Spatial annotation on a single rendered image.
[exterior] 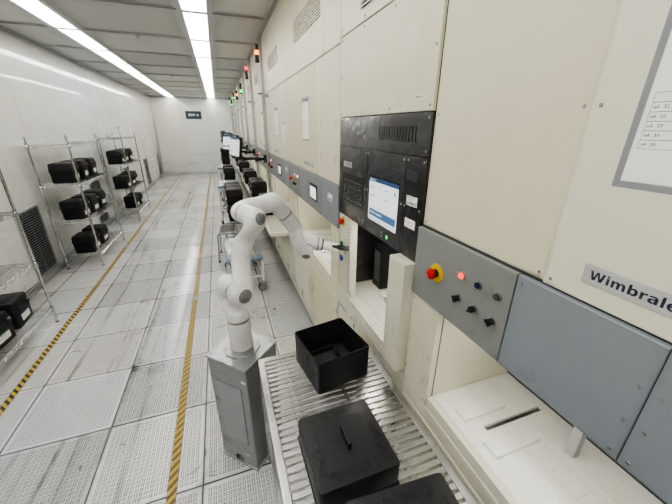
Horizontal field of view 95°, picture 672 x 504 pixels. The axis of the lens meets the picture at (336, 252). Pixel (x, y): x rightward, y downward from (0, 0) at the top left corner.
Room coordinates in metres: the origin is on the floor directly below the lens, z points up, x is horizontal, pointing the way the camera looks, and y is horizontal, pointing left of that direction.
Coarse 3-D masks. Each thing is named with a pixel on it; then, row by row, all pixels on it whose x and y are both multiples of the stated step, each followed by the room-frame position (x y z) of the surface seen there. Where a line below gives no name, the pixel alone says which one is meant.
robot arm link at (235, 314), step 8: (224, 280) 1.41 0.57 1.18; (232, 280) 1.39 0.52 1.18; (216, 288) 1.42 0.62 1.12; (224, 288) 1.37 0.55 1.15; (224, 296) 1.37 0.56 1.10; (224, 304) 1.39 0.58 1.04; (232, 304) 1.40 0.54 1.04; (232, 312) 1.37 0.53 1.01; (240, 312) 1.37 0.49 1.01; (248, 312) 1.41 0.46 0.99; (232, 320) 1.35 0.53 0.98; (240, 320) 1.36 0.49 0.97; (248, 320) 1.39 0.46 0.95
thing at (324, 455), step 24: (336, 408) 0.92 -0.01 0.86; (360, 408) 0.92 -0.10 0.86; (312, 432) 0.81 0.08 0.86; (336, 432) 0.81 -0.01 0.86; (360, 432) 0.81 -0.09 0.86; (312, 456) 0.72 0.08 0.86; (336, 456) 0.72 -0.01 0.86; (360, 456) 0.72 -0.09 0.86; (384, 456) 0.72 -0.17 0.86; (312, 480) 0.68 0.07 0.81; (336, 480) 0.64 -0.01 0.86; (360, 480) 0.65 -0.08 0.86; (384, 480) 0.68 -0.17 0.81
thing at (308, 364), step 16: (336, 320) 1.43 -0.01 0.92; (304, 336) 1.34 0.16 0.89; (320, 336) 1.38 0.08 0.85; (336, 336) 1.43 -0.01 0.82; (352, 336) 1.34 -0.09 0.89; (304, 352) 1.21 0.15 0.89; (320, 352) 1.35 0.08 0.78; (336, 352) 1.33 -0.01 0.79; (352, 352) 1.16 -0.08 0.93; (304, 368) 1.21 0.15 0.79; (320, 368) 1.08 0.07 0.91; (336, 368) 1.12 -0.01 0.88; (352, 368) 1.17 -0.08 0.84; (320, 384) 1.08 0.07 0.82; (336, 384) 1.12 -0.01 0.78
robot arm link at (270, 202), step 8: (272, 192) 1.61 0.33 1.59; (248, 200) 1.56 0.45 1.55; (256, 200) 1.55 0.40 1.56; (264, 200) 1.55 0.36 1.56; (272, 200) 1.56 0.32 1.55; (280, 200) 1.59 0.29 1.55; (232, 208) 1.52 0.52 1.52; (264, 208) 1.55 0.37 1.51; (272, 208) 1.56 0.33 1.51; (280, 208) 1.59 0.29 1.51; (288, 208) 1.63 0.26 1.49; (232, 216) 1.51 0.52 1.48; (280, 216) 1.61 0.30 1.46
